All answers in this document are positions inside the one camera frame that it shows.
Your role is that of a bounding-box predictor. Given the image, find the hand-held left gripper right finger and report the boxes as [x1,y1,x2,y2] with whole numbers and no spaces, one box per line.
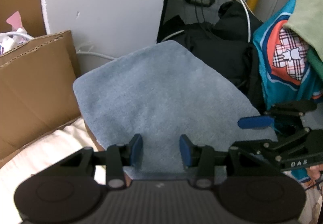
[179,134,285,188]

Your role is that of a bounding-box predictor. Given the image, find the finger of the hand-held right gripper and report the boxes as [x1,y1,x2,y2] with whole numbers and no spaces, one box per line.
[238,99,318,131]
[237,128,311,170]

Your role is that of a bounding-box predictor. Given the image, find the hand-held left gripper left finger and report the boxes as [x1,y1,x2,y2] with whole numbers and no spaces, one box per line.
[61,134,144,188]

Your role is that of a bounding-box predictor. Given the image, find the light blue denim pants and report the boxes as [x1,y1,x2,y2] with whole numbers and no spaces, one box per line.
[73,40,278,174]

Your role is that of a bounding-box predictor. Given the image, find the person's right hand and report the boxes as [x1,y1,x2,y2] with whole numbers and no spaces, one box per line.
[308,166,323,193]

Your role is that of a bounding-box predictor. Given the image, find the teal cartoon print cloth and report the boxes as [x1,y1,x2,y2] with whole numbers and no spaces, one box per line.
[252,0,323,185]

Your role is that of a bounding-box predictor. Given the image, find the cream bear print bed sheet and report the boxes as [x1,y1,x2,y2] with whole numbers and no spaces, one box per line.
[0,117,108,224]

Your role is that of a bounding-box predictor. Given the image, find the green cloth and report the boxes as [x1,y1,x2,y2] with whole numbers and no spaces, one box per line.
[282,0,323,81]

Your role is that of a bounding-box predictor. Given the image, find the flat cardboard sheet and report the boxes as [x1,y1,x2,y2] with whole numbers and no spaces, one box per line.
[0,30,82,168]

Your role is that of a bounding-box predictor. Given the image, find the white purple detergent bag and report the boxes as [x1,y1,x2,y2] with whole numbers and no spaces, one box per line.
[0,28,28,54]

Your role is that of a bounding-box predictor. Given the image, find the pink pouch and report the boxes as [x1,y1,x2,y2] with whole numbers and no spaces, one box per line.
[6,10,23,31]

